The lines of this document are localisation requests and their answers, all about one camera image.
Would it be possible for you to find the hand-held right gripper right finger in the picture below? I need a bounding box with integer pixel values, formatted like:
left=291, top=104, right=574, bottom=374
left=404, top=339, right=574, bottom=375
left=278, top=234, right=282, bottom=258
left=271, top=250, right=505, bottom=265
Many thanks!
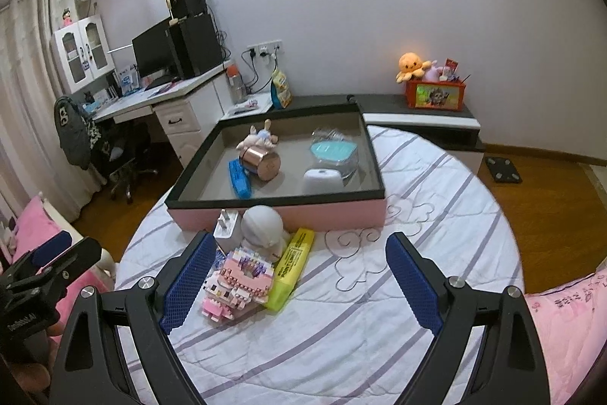
left=385, top=232, right=552, bottom=405

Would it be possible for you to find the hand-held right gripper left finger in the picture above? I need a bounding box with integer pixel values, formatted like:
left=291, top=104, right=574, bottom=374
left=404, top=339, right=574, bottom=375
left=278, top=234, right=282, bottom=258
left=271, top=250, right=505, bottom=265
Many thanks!
left=50, top=230, right=219, bottom=405

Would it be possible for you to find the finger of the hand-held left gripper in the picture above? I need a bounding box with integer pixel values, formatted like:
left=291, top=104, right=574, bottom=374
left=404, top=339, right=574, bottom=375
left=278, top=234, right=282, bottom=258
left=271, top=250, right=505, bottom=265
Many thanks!
left=0, top=230, right=73, bottom=279
left=26, top=237, right=102, bottom=289

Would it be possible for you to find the pink block figure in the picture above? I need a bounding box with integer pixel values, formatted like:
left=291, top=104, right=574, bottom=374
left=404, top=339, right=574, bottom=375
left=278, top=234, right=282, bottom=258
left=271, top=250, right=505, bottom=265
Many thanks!
left=201, top=246, right=278, bottom=324

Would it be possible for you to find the white plug charger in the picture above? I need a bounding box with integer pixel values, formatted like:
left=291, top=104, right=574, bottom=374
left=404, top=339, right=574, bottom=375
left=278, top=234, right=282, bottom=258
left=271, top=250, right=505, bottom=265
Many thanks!
left=213, top=209, right=244, bottom=251

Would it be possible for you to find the white round figurine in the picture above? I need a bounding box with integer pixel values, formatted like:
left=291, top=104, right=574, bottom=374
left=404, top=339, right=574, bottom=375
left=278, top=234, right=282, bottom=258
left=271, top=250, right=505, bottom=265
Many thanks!
left=241, top=206, right=291, bottom=256

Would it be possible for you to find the yellow highlighter pen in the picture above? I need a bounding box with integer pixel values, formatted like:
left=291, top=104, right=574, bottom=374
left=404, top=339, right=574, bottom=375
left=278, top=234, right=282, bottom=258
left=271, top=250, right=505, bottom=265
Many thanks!
left=263, top=228, right=315, bottom=313

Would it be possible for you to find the blue marker pen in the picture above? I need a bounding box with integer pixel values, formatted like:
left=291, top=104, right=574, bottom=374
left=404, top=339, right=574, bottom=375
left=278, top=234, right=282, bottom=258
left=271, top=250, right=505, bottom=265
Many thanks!
left=228, top=159, right=253, bottom=198

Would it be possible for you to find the pink cardboard box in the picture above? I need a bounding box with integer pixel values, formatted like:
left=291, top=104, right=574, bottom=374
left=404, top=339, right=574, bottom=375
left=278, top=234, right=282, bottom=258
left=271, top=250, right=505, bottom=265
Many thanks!
left=166, top=104, right=386, bottom=232

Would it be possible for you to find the white plastic case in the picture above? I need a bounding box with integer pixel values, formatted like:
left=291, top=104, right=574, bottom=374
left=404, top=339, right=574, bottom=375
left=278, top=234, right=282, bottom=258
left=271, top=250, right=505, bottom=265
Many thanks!
left=302, top=168, right=344, bottom=197

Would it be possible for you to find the rose gold jar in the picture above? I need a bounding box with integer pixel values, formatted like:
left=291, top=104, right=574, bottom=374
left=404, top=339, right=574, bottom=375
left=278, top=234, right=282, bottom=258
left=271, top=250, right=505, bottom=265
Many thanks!
left=238, top=145, right=281, bottom=183

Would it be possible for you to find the person's left hand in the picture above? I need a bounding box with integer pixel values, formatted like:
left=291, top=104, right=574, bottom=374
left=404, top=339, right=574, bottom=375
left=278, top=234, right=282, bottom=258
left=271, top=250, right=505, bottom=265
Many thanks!
left=7, top=320, right=64, bottom=399

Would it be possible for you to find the pink blanket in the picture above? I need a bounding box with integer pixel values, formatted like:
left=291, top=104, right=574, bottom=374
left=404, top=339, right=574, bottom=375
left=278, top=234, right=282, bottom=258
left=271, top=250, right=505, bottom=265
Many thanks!
left=0, top=195, right=117, bottom=330

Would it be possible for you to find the black office chair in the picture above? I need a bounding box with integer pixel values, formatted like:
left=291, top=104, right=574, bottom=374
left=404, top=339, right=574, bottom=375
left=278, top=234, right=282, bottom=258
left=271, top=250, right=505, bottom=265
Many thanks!
left=88, top=120, right=159, bottom=202

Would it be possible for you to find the grey jacket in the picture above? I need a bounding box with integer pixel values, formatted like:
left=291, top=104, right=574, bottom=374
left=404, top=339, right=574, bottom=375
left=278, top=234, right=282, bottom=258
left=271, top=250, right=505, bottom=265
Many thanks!
left=53, top=96, right=102, bottom=171

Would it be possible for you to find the black bathroom scale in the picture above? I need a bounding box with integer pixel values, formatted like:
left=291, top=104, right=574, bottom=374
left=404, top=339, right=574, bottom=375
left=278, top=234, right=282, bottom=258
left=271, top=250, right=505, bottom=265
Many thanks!
left=484, top=155, right=522, bottom=184

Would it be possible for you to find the beige curtain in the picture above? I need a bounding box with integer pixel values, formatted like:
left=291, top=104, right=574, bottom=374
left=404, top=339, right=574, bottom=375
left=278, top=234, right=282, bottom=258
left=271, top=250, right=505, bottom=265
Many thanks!
left=0, top=0, right=102, bottom=225

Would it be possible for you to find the low black-top cabinet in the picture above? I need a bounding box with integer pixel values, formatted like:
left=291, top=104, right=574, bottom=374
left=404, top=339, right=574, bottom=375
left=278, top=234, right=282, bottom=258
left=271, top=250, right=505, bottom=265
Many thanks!
left=285, top=93, right=487, bottom=171

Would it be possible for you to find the pink printed pillow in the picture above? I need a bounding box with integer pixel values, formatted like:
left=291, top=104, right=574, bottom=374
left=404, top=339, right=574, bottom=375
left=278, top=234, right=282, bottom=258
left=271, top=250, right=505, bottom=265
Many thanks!
left=522, top=267, right=607, bottom=405

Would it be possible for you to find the white desk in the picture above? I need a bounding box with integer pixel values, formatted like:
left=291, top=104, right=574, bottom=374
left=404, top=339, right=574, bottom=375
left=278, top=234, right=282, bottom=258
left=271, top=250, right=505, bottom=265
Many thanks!
left=92, top=61, right=235, bottom=164

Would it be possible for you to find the orange storage box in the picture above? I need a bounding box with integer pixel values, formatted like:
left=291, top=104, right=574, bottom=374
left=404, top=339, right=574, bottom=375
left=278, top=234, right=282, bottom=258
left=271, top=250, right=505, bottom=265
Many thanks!
left=404, top=77, right=468, bottom=112

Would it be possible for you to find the black keyboard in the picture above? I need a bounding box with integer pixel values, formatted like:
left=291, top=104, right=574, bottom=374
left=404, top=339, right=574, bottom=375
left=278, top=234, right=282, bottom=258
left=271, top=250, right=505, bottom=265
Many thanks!
left=143, top=75, right=178, bottom=90

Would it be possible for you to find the white glass-door cabinet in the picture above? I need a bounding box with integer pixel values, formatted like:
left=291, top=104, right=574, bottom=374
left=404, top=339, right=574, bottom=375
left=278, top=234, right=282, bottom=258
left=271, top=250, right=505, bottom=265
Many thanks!
left=51, top=14, right=116, bottom=95

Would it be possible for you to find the clear bottle orange cap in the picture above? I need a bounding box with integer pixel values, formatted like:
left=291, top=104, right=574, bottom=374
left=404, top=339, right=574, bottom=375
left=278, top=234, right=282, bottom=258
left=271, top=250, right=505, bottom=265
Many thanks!
left=226, top=64, right=247, bottom=104

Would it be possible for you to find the pink plush toy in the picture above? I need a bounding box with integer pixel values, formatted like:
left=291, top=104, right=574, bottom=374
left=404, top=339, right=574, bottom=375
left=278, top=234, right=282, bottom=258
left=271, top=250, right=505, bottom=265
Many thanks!
left=423, top=61, right=449, bottom=82

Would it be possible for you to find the orange octopus plush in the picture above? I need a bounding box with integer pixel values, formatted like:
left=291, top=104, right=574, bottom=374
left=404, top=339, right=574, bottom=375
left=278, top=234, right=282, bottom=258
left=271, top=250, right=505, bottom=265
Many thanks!
left=396, top=52, right=439, bottom=84

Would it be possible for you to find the yellow blue snack bag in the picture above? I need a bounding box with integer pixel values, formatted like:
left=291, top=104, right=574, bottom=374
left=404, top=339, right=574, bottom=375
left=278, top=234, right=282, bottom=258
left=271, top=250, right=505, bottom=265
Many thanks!
left=270, top=68, right=293, bottom=110

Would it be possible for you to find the black computer monitor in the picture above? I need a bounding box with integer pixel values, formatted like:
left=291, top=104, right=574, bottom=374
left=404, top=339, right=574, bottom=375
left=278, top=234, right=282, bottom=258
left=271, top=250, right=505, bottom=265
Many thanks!
left=132, top=20, right=178, bottom=80

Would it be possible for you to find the black computer tower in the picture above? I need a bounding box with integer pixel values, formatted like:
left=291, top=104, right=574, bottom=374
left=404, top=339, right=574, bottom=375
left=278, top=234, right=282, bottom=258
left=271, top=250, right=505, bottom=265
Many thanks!
left=168, top=13, right=225, bottom=79

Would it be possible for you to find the black speaker box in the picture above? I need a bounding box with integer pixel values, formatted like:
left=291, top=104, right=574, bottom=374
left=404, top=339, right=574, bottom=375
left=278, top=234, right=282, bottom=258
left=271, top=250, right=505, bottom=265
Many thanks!
left=167, top=0, right=208, bottom=20

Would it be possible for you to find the black power cable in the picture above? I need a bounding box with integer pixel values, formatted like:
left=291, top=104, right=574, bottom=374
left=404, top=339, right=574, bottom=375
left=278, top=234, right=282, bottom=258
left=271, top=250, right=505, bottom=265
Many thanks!
left=239, top=49, right=261, bottom=95

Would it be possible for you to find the white wall socket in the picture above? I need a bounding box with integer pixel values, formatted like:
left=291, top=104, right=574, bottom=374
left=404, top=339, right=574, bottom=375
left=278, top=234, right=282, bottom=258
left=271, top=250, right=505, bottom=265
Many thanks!
left=245, top=41, right=284, bottom=59

